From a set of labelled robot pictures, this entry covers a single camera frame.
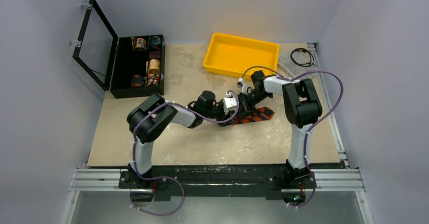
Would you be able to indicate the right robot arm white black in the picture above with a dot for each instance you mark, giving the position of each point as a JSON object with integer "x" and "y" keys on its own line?
{"x": 302, "y": 109}

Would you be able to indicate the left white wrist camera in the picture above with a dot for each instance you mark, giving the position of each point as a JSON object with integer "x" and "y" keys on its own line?
{"x": 230, "y": 102}

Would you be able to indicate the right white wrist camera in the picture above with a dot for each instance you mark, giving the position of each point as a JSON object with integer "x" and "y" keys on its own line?
{"x": 245, "y": 88}

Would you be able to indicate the orange navy striped tie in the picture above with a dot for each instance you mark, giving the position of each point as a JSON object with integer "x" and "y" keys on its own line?
{"x": 260, "y": 114}

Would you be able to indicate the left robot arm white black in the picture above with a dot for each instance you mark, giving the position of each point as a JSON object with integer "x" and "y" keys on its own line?
{"x": 149, "y": 120}

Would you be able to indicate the rolled tie beige patterned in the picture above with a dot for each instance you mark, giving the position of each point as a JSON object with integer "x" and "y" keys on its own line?
{"x": 153, "y": 67}

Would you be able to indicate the rolled tie colourful floral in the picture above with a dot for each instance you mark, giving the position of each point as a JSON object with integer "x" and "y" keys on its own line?
{"x": 152, "y": 80}

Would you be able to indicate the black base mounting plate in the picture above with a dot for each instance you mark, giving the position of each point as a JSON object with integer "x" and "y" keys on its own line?
{"x": 269, "y": 181}

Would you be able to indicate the clear plastic parts box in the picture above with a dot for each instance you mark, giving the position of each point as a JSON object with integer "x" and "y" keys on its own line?
{"x": 297, "y": 61}

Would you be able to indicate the rolled tie dark blue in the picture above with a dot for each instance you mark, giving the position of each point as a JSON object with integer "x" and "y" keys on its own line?
{"x": 154, "y": 43}

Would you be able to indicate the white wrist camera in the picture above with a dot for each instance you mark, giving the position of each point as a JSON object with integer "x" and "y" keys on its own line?
{"x": 245, "y": 88}
{"x": 230, "y": 102}

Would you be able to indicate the yellow plastic tray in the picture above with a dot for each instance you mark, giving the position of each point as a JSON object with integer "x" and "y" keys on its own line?
{"x": 231, "y": 55}

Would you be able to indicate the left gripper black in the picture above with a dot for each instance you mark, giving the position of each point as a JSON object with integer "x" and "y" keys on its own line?
{"x": 224, "y": 117}

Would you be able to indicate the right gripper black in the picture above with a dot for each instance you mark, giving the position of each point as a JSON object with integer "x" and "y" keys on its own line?
{"x": 246, "y": 101}

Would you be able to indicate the rolled tie orange floral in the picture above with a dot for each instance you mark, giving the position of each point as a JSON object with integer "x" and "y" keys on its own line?
{"x": 139, "y": 44}

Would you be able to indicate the aluminium rail frame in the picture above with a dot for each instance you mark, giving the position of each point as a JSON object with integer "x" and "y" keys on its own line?
{"x": 111, "y": 147}

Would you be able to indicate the black tie storage box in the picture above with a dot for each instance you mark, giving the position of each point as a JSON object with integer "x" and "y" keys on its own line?
{"x": 129, "y": 63}

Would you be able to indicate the rolled tie red navy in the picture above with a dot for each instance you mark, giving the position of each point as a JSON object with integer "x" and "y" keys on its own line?
{"x": 155, "y": 55}

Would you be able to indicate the rolled tie dark red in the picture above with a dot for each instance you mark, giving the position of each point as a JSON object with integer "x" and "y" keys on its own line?
{"x": 138, "y": 81}

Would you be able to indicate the black framed box lid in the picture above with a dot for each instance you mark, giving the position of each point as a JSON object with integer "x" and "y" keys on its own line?
{"x": 96, "y": 45}

